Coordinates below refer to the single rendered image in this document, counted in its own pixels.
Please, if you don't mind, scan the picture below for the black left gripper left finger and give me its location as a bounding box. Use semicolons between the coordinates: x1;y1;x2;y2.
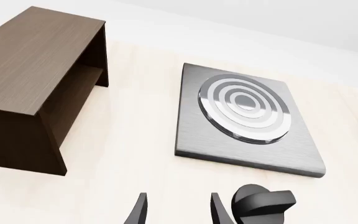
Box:
123;192;148;224

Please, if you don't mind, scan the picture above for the round black stove knob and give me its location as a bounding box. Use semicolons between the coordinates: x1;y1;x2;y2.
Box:
231;183;297;224

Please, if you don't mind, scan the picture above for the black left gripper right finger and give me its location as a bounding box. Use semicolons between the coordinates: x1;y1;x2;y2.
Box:
210;192;233;224

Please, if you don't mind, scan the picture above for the dark brown wooden shelf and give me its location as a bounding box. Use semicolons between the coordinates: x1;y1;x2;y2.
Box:
0;6;109;177

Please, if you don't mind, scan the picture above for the flat grey stove plate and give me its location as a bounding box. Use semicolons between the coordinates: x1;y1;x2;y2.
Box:
174;62;327;179

